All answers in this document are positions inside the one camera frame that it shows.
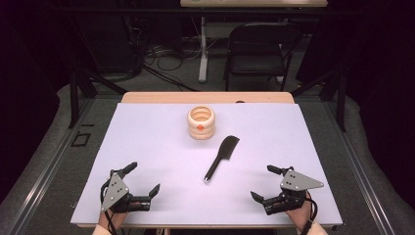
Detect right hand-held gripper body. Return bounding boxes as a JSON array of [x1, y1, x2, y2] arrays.
[[262, 166, 325, 216]]

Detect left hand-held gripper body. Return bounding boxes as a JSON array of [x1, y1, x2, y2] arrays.
[[100, 168, 153, 214]]

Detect cream ringed cup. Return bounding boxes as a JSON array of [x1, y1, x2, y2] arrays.
[[186, 105, 216, 141]]

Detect person's left hand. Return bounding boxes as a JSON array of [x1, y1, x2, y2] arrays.
[[98, 209, 130, 230]]

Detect person's right hand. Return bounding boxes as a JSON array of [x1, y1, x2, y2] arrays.
[[285, 192, 315, 231]]

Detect black folding chair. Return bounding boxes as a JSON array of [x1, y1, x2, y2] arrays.
[[222, 22, 303, 93]]

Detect white desk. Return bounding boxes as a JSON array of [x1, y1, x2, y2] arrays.
[[179, 0, 329, 83]]

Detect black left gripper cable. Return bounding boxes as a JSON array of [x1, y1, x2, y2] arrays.
[[99, 182, 119, 235]]

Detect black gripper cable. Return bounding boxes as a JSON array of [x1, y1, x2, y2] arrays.
[[99, 182, 119, 235], [300, 197, 319, 235]]

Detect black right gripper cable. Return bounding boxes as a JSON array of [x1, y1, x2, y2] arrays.
[[300, 197, 319, 235]]

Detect black floor cables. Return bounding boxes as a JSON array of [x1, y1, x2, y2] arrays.
[[128, 19, 201, 93]]

